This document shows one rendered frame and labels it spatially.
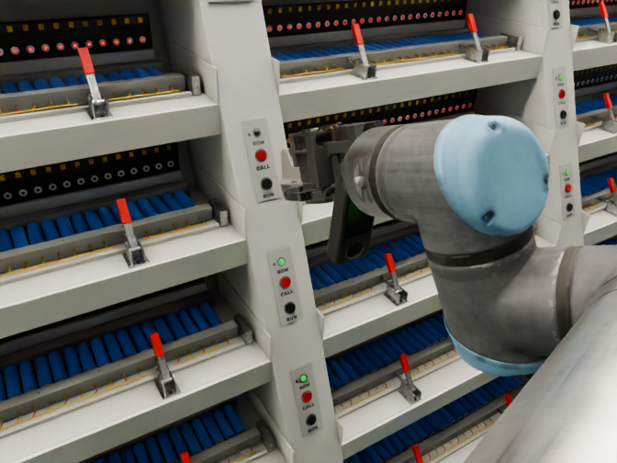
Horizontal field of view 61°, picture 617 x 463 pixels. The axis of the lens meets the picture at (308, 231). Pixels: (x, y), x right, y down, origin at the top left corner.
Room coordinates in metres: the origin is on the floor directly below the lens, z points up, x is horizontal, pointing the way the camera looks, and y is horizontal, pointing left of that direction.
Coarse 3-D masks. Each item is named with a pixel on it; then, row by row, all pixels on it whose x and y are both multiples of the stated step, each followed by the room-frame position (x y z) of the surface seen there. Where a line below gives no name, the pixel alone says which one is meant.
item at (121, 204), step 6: (120, 198) 0.73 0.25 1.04; (120, 204) 0.73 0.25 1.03; (126, 204) 0.73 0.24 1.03; (120, 210) 0.72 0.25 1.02; (126, 210) 0.73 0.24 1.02; (120, 216) 0.72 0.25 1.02; (126, 216) 0.73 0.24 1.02; (126, 222) 0.72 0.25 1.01; (126, 228) 0.72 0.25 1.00; (132, 234) 0.72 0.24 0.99; (132, 240) 0.72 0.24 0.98; (132, 246) 0.72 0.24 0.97
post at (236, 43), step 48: (192, 0) 0.80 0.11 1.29; (192, 48) 0.84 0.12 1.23; (240, 48) 0.80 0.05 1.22; (240, 96) 0.79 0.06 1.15; (192, 144) 0.93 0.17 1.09; (240, 144) 0.79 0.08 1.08; (240, 192) 0.78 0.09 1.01; (288, 240) 0.81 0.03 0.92; (240, 288) 0.85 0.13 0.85; (288, 336) 0.80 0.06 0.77; (288, 384) 0.79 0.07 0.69; (288, 432) 0.78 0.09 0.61; (336, 432) 0.82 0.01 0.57
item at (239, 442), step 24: (216, 408) 0.88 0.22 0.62; (240, 408) 0.90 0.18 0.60; (264, 408) 0.84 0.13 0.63; (168, 432) 0.84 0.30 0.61; (192, 432) 0.83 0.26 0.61; (216, 432) 0.83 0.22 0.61; (240, 432) 0.83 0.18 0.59; (264, 432) 0.82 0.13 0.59; (96, 456) 0.78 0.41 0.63; (120, 456) 0.81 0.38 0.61; (144, 456) 0.79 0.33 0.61; (168, 456) 0.79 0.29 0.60; (192, 456) 0.78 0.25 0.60; (216, 456) 0.79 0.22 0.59; (240, 456) 0.79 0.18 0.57; (264, 456) 0.80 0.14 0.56; (288, 456) 0.78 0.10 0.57
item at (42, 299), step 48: (96, 192) 0.85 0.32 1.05; (192, 192) 0.92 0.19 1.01; (144, 240) 0.77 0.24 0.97; (192, 240) 0.77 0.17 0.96; (240, 240) 0.78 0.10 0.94; (0, 288) 0.66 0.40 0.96; (48, 288) 0.66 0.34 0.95; (96, 288) 0.68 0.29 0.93; (144, 288) 0.72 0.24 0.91; (0, 336) 0.63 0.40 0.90
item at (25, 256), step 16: (192, 208) 0.82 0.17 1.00; (208, 208) 0.82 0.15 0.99; (144, 224) 0.77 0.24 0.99; (160, 224) 0.79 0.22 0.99; (176, 224) 0.80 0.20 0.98; (64, 240) 0.73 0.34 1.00; (80, 240) 0.73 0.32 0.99; (96, 240) 0.74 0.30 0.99; (112, 240) 0.76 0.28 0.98; (0, 256) 0.69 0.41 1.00; (16, 256) 0.69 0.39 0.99; (32, 256) 0.71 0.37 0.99; (48, 256) 0.72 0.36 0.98; (64, 256) 0.73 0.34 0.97; (0, 272) 0.69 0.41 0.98; (16, 272) 0.68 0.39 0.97
